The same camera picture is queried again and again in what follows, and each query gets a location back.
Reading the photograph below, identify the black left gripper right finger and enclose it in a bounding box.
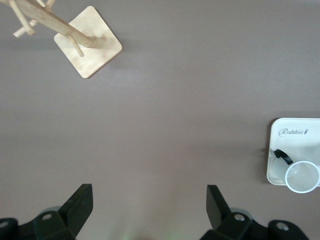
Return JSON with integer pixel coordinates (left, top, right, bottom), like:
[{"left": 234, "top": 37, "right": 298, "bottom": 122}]
[{"left": 201, "top": 184, "right": 252, "bottom": 240}]

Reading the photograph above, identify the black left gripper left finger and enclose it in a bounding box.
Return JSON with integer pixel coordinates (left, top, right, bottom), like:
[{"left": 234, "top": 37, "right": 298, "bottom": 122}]
[{"left": 33, "top": 184, "right": 94, "bottom": 240}]

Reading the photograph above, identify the white smiley mug black handle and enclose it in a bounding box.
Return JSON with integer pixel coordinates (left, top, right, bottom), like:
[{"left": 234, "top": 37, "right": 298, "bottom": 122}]
[{"left": 273, "top": 148, "right": 320, "bottom": 195}]

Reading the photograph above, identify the white rabbit print tray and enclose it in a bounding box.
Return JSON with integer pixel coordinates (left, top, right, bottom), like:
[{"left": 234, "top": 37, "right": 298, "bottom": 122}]
[{"left": 265, "top": 117, "right": 320, "bottom": 187}]

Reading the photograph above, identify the wooden mug stand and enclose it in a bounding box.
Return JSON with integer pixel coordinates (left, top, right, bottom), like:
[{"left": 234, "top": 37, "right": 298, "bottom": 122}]
[{"left": 8, "top": 0, "right": 123, "bottom": 79}]

